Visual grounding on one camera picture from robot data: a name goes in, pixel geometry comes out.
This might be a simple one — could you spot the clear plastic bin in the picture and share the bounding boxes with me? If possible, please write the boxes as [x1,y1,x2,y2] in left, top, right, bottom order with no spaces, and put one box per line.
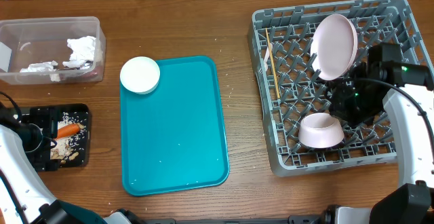
[1,16,106,85]

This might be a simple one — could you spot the black waste tray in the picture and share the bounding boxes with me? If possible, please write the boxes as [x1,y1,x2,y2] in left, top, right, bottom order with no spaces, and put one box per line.
[18,103,92,172]

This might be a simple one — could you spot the pink bowl with nuts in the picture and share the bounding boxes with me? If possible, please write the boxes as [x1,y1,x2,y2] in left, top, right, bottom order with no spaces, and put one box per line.
[298,113,344,149]

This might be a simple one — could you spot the large pink plate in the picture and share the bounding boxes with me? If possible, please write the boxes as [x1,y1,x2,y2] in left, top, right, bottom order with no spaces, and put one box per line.
[311,14,358,81]

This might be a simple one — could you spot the white napkin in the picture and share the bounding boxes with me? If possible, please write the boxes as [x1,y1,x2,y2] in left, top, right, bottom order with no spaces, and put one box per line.
[20,36,102,82]

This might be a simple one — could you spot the teal serving tray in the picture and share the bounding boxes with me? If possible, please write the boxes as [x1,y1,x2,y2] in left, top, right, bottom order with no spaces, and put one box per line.
[119,56,230,196]

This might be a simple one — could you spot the wooden chopstick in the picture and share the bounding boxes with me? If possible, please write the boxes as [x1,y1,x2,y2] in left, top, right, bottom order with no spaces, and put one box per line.
[265,28,281,100]

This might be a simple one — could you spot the white bowl with crumbs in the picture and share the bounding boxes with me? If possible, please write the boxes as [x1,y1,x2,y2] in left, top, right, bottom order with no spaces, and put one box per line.
[119,56,161,94]

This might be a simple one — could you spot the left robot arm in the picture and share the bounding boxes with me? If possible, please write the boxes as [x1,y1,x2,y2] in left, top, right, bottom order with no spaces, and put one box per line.
[1,106,144,223]

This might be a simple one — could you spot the pile of nuts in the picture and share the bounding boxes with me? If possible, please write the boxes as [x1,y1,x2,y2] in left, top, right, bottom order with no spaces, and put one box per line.
[50,124,85,164]

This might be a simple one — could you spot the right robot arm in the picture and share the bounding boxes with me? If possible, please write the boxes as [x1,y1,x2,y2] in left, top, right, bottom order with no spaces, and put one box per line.
[323,43,433,224]

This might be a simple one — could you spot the grey dishwasher rack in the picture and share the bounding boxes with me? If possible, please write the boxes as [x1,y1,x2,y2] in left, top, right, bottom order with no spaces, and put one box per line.
[248,0,431,177]

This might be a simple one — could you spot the orange carrot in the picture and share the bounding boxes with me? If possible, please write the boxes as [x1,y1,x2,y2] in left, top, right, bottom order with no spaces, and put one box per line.
[56,124,83,139]

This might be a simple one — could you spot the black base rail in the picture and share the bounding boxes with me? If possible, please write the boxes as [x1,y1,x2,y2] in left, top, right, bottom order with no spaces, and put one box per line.
[142,214,321,224]

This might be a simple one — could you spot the spilled rice grains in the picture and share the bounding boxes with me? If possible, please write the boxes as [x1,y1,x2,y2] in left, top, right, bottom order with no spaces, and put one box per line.
[50,112,88,160]

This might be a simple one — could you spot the white plastic fork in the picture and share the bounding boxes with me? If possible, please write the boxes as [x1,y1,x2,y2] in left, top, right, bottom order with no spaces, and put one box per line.
[263,43,273,71]

